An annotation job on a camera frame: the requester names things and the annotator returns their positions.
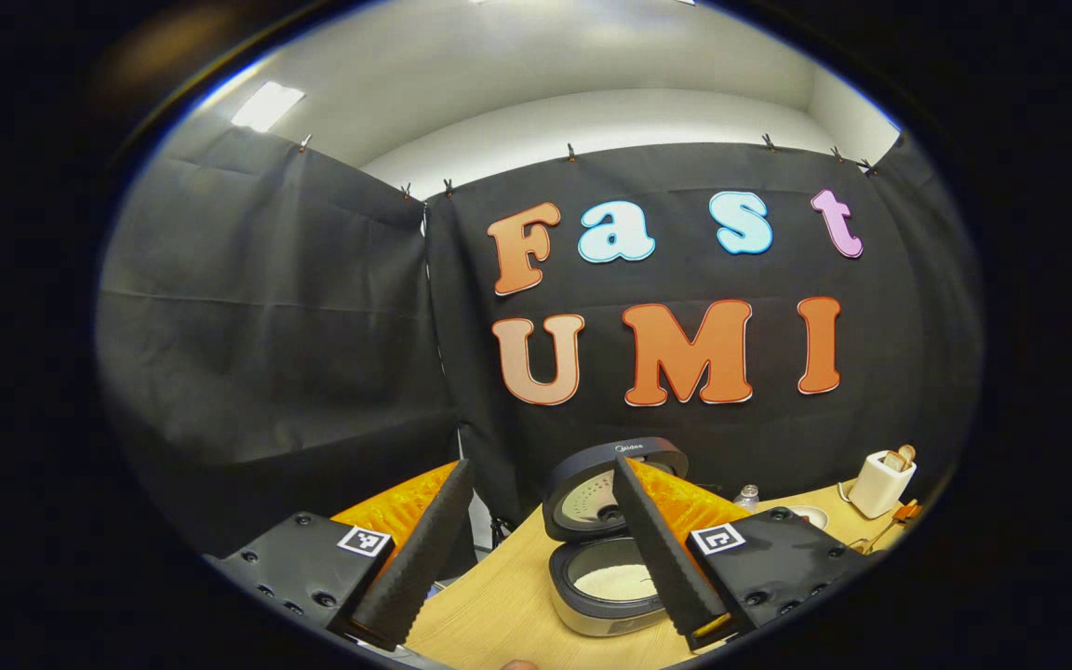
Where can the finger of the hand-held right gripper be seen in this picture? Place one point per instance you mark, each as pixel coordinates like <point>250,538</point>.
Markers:
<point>905,510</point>

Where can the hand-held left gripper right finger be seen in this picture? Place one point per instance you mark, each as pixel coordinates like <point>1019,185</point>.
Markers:
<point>657,549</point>

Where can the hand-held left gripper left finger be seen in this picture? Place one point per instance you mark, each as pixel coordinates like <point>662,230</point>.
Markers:
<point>424,549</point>

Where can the white rice heap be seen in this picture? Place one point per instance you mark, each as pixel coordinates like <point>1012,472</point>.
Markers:
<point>610,584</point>

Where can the dark grey rice cooker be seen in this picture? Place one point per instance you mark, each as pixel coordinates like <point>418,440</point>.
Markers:
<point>582,502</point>

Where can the white toaster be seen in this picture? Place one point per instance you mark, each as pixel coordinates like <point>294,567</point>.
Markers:
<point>876,493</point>

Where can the toasted bread slice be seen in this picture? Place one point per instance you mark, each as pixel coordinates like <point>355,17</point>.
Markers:
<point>908,454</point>
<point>893,461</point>

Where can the white round plate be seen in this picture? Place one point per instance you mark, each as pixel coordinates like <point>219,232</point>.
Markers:
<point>813,516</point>

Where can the clear drink bottle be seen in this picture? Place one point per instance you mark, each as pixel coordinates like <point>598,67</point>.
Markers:
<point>746,500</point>

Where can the ceiling light panel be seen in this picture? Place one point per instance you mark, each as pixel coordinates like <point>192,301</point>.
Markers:
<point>266,105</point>

